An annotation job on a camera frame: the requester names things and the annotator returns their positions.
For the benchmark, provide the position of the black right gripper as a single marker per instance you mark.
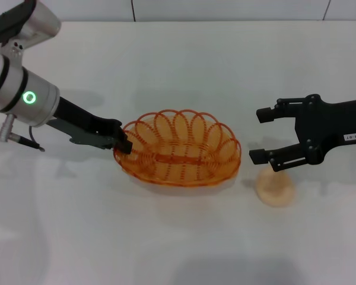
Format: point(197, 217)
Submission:
point(335, 121)

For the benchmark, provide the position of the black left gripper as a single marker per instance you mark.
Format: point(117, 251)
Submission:
point(74, 118)

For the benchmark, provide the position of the beige round bread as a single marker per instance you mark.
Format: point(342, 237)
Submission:
point(276, 191)

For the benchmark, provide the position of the white number label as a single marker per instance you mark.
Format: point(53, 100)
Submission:
point(354, 136)

